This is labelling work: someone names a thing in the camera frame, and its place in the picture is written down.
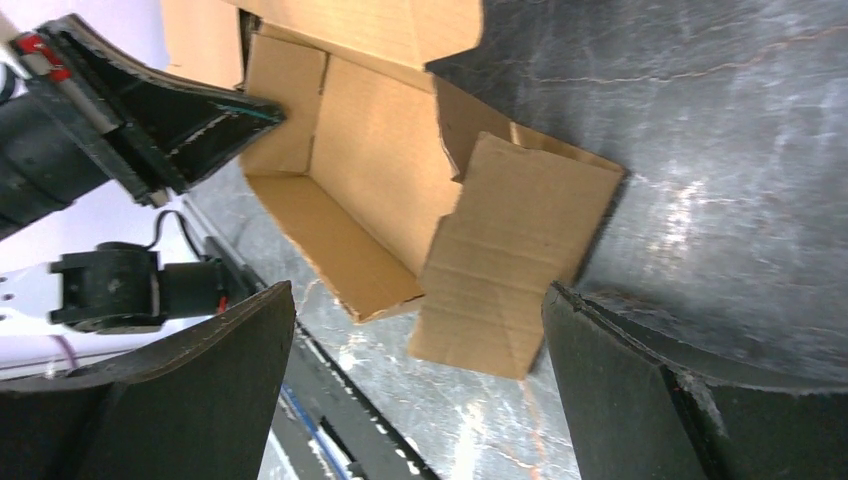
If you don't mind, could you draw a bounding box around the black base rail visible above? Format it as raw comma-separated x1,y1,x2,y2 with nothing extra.
198,238,439,480

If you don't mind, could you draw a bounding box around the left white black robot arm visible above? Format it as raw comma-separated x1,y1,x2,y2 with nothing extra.
1,14,285,334

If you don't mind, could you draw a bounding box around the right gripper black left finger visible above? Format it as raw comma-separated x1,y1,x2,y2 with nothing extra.
1,281,296,479

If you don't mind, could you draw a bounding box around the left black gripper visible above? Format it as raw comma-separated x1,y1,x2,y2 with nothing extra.
1,14,285,238

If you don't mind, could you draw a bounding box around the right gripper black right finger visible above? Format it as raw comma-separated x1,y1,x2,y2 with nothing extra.
542,282,847,479

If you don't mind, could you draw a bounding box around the brown cardboard box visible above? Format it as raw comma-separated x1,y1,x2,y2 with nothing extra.
162,1,624,379

